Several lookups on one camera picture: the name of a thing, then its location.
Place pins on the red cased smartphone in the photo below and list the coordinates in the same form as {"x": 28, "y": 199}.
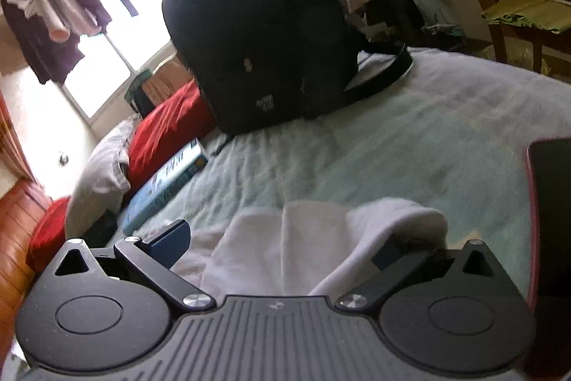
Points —
{"x": 553, "y": 229}

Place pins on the red quilt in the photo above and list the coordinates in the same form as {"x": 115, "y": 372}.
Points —
{"x": 169, "y": 131}

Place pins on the cardboard box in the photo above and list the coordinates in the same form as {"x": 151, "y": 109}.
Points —
{"x": 171, "y": 79}

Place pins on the black backpack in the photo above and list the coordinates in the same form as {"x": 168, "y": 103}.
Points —
{"x": 258, "y": 28}

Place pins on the window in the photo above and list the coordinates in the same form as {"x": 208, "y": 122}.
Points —
{"x": 134, "y": 28}

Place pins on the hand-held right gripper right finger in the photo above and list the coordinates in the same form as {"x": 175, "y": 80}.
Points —
{"x": 387, "y": 256}

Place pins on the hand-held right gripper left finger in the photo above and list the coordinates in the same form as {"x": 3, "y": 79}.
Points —
{"x": 171, "y": 245}

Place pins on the wall socket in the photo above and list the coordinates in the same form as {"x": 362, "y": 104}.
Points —
{"x": 63, "y": 158}

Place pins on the green stool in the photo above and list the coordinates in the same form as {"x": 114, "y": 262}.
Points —
{"x": 138, "y": 93}

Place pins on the grey pillow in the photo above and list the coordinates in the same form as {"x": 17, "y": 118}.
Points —
{"x": 102, "y": 180}

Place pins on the yellow green cloth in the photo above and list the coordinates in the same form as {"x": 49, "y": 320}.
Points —
{"x": 531, "y": 8}

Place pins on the blue book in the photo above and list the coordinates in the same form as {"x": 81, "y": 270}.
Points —
{"x": 165, "y": 189}

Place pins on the wooden headboard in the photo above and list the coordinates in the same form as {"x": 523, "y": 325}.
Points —
{"x": 18, "y": 247}

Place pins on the orange patterned curtain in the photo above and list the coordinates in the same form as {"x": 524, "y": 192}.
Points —
{"x": 13, "y": 140}

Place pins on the white printed t-shirt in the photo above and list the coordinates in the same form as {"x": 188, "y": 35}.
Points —
{"x": 290, "y": 247}

